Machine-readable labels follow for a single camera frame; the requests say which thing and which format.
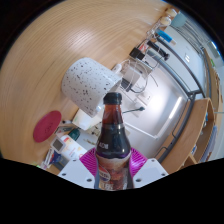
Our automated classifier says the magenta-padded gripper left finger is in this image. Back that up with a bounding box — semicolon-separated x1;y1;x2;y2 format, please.
57;147;101;190

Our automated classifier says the small white digital clock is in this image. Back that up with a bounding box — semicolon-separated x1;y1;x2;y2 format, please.
50;136;65;154

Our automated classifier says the white tissue pack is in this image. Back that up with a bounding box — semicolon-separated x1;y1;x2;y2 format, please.
72;108;103;132

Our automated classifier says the cola bottle with black cap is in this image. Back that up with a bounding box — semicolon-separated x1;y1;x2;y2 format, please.
94;92;133;192

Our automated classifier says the white speckled cup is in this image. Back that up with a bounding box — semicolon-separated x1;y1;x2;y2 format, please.
61;57;123;118

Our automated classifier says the white power strip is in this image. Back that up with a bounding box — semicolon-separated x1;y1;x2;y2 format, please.
119;64;141;84

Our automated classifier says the black electric shaver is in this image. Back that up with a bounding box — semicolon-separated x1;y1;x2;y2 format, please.
146;40;171;61

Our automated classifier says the grey metal frame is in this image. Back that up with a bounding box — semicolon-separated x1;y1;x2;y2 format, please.
146;39;214;162

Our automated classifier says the flat round red coaster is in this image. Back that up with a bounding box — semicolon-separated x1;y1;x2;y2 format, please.
32;110;63;144

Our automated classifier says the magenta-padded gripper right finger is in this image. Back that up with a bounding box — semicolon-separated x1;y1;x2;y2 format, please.
127;147;170;190

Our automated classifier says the small blue tube bottle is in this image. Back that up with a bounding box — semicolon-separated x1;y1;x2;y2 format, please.
155;29;178;44

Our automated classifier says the small black box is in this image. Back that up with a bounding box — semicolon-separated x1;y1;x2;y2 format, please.
129;47;146;61

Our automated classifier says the white wall socket panel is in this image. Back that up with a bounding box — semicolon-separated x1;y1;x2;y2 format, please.
138;92;154;106

